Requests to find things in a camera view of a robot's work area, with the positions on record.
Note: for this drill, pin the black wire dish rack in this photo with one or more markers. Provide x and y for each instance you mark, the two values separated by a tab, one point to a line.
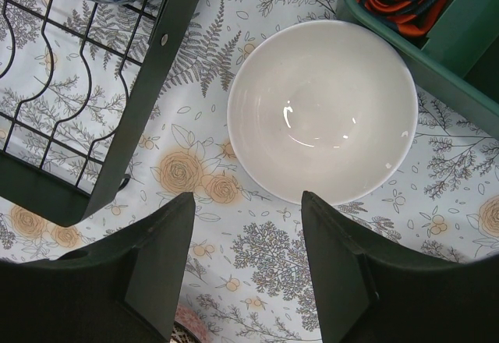
79	81

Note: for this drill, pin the plain white bowl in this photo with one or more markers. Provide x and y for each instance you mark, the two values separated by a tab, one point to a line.
323	106

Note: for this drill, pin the green compartment tray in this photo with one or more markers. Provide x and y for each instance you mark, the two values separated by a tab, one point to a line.
457	61

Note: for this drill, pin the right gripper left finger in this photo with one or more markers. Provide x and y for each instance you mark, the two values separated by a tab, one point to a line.
122	288

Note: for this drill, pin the dark patterned bowl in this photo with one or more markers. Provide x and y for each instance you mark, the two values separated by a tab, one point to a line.
188	327

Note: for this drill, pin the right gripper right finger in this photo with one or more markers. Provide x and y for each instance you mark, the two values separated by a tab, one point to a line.
370	289

